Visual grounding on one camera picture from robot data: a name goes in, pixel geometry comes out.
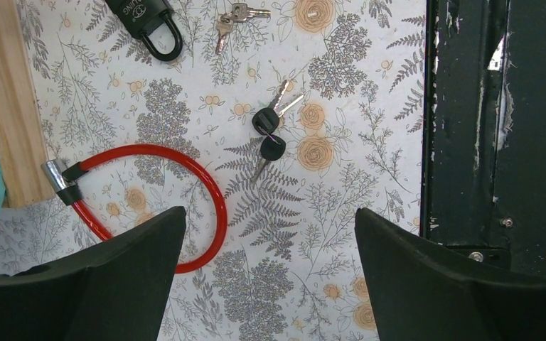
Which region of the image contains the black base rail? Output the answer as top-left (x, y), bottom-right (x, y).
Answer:
top-left (419, 1), bottom-right (546, 277)

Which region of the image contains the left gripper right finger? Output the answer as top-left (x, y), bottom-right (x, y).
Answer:
top-left (355, 208), bottom-right (546, 340)

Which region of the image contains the wooden rack base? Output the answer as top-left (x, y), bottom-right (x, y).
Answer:
top-left (0, 1), bottom-right (55, 208)

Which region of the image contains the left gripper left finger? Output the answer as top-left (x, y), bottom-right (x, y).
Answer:
top-left (0, 207), bottom-right (186, 340)

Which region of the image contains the red cable lock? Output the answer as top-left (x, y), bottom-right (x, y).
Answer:
top-left (41, 144), bottom-right (229, 275)

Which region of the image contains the black-headed key pair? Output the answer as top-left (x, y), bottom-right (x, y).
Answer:
top-left (252, 80), bottom-right (304, 183)

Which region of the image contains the small brass key pair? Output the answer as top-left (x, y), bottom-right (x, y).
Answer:
top-left (215, 3), bottom-right (272, 55)

